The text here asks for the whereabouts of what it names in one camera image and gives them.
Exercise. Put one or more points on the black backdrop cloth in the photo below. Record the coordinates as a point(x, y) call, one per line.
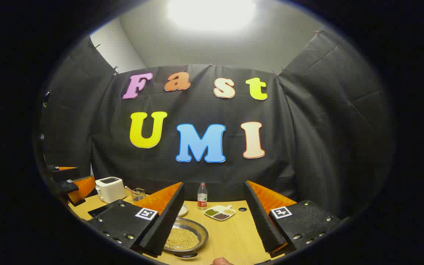
point(307, 147)

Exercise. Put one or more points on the small round white plate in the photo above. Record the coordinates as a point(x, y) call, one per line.
point(183, 210)

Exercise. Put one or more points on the small heap of soybeans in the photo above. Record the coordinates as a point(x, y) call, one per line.
point(228, 211)

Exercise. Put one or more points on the pink stick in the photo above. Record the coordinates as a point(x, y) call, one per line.
point(129, 189)

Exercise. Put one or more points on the large pile of yellow soybeans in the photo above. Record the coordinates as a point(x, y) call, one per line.
point(182, 238)

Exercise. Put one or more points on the clear plastic water bottle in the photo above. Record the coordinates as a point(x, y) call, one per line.
point(202, 198)

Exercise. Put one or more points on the white divided plate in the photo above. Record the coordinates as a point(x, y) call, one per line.
point(220, 212)

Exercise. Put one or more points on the heap of dark red beans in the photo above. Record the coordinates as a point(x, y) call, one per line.
point(221, 216)

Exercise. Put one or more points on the heap of green mung beans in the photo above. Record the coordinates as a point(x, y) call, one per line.
point(212, 212)

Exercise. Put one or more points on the ceiling light panel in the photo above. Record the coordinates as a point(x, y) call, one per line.
point(212, 14)

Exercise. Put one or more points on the stainless steel pot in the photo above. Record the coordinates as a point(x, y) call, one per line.
point(201, 232)

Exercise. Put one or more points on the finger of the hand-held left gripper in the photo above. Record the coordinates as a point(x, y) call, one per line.
point(59, 173)
point(83, 187)

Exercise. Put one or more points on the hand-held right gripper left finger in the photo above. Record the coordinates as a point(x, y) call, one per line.
point(168, 224)

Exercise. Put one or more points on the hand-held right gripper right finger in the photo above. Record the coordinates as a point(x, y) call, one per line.
point(261, 221)

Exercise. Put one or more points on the white toaster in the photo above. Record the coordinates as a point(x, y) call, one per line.
point(109, 188)

